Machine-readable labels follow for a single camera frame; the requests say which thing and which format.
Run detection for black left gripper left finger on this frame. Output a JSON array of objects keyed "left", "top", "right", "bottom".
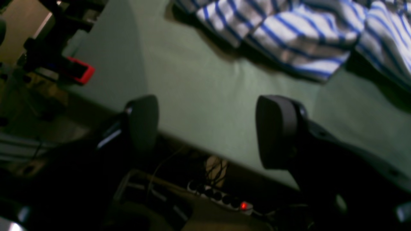
[{"left": 48, "top": 95, "right": 160, "bottom": 206}]

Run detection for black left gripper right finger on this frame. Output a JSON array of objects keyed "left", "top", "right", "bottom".
[{"left": 255, "top": 95, "right": 410, "bottom": 219}]

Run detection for blue white striped t-shirt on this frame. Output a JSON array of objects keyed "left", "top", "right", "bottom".
[{"left": 173, "top": 0, "right": 411, "bottom": 91}]

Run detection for red black clamp right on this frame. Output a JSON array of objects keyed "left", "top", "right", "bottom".
[{"left": 24, "top": 56, "right": 95, "bottom": 85}]

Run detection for white power strip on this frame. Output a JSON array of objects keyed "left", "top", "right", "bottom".
[{"left": 187, "top": 180, "right": 254, "bottom": 215}]

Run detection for green table cloth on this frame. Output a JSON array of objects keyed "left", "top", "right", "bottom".
[{"left": 64, "top": 0, "right": 411, "bottom": 189}]

